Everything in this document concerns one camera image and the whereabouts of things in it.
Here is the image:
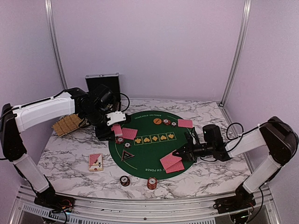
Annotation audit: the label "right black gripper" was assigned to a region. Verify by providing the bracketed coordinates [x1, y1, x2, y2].
[173, 139, 214, 163]

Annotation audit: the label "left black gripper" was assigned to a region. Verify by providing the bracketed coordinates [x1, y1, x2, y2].
[82, 106, 115, 141]

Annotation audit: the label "red playing card deck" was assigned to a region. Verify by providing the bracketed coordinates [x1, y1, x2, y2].
[111, 124, 123, 137]

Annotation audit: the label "red card bottom seat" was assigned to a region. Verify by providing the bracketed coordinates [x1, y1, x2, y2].
[160, 152, 182, 170]
[165, 161, 185, 174]

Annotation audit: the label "red card seat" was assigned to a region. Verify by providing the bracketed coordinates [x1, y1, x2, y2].
[122, 128, 138, 140]
[165, 161, 185, 174]
[160, 152, 182, 170]
[178, 119, 193, 128]

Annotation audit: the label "red chips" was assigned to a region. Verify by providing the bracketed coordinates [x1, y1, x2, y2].
[115, 137, 124, 144]

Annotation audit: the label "red card top seat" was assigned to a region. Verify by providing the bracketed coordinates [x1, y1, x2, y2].
[178, 119, 193, 128]

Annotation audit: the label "black triangular all-in button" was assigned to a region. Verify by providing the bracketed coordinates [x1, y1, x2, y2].
[121, 150, 135, 161]

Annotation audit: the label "orange round blind button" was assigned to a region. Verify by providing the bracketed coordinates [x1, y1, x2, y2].
[153, 118, 162, 125]

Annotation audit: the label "red poker chip stack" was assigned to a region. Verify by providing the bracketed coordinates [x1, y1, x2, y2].
[147, 177, 157, 190]

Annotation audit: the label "dark brown poker chip stack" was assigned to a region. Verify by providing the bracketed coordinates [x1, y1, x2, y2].
[120, 175, 130, 187]

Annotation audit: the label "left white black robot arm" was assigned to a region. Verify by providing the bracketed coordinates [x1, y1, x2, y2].
[0, 85, 126, 208]

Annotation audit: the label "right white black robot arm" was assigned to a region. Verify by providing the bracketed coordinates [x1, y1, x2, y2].
[172, 116, 299, 209]

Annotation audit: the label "playing card box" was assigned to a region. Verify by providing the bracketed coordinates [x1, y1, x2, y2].
[88, 153, 103, 172]

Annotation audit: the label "woven bamboo tray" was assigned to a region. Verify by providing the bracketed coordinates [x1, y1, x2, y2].
[52, 114, 82, 137]

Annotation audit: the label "round green poker mat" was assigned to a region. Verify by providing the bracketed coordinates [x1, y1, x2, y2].
[108, 111, 193, 180]

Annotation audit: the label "aluminium poker chip case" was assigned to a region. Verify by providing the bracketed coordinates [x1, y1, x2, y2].
[85, 73, 121, 111]

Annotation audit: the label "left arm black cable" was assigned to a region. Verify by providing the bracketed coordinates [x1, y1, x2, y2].
[112, 92, 131, 115]

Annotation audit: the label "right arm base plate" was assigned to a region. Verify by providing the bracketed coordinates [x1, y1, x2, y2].
[213, 196, 256, 214]

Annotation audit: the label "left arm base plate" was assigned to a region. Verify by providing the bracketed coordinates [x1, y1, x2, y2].
[34, 195, 75, 212]

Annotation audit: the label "left aluminium frame post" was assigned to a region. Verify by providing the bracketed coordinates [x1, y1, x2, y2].
[44, 0, 68, 90]

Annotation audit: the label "aluminium frame post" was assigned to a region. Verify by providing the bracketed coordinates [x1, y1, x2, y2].
[44, 0, 68, 90]
[220, 0, 252, 107]

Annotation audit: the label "right aluminium frame post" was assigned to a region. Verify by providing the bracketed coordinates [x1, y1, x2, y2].
[220, 0, 252, 107]

